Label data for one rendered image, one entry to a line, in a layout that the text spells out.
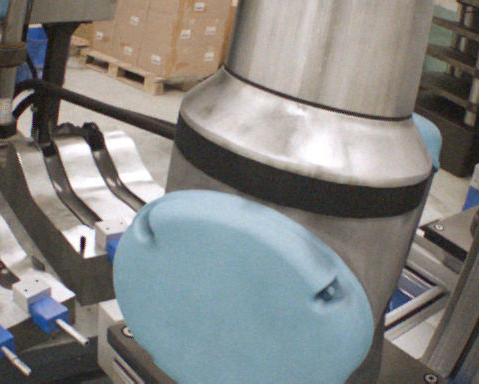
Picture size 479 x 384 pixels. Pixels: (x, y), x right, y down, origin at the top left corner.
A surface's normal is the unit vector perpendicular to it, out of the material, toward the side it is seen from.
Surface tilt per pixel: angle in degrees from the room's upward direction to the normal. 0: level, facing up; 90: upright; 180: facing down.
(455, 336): 90
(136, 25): 93
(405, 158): 46
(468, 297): 90
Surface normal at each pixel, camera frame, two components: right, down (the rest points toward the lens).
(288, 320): -0.43, 0.41
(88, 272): 0.63, 0.42
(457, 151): -0.71, 0.15
